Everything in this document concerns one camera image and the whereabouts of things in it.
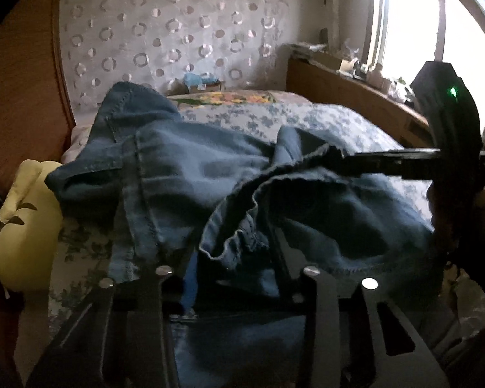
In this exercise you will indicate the yellow plush toy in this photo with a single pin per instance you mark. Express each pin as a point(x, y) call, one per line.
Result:
point(28, 226)

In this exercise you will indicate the wooden headboard shelf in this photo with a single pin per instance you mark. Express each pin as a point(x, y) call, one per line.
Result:
point(347, 97)

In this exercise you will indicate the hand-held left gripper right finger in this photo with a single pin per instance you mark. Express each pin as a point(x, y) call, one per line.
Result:
point(281, 258)

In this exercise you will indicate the blue denim pants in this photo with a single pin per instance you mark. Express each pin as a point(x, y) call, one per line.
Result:
point(178, 178)

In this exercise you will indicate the blue white floral quilt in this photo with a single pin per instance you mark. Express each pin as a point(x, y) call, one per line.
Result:
point(266, 119)

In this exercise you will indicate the stack of papers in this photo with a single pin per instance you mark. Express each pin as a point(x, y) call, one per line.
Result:
point(305, 48)

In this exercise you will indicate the colourful flower blanket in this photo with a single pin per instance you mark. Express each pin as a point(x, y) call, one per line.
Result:
point(226, 98)

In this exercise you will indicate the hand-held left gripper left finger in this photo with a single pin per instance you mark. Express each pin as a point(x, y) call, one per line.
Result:
point(188, 285)

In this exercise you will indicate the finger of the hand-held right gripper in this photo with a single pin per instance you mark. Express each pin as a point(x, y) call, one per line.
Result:
point(392, 163)

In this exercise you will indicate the light blue cloth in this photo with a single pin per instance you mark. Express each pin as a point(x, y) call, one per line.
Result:
point(200, 79)

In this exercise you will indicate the window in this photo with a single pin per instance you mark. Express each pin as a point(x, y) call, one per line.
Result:
point(412, 28)

